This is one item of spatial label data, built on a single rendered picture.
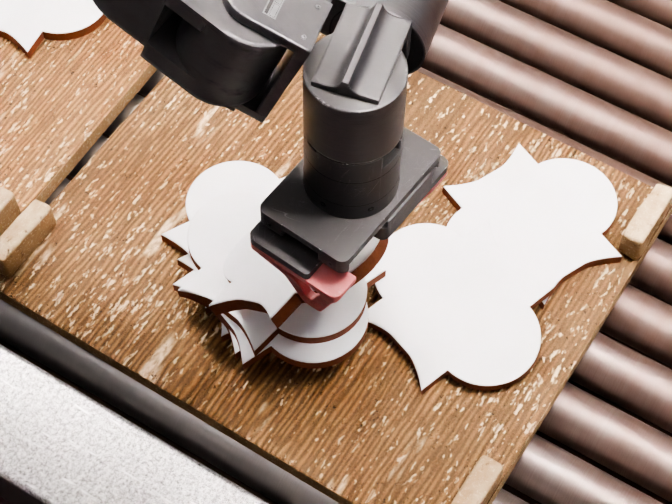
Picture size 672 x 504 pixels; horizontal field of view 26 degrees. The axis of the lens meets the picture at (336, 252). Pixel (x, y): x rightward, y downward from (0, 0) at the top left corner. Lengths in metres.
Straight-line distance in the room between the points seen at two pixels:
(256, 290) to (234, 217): 0.11
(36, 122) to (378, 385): 0.36
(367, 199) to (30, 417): 0.36
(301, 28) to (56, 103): 0.47
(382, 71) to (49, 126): 0.47
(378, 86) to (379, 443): 0.34
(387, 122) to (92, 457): 0.39
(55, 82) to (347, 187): 0.45
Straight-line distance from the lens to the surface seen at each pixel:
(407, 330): 1.06
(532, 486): 1.06
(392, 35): 0.80
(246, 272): 1.00
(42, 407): 1.09
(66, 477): 1.06
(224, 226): 1.06
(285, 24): 0.77
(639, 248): 1.11
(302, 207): 0.86
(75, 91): 1.21
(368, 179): 0.82
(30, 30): 1.25
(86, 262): 1.12
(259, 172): 1.14
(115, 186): 1.15
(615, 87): 1.25
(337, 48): 0.79
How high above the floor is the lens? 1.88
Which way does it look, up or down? 58 degrees down
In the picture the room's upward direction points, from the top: straight up
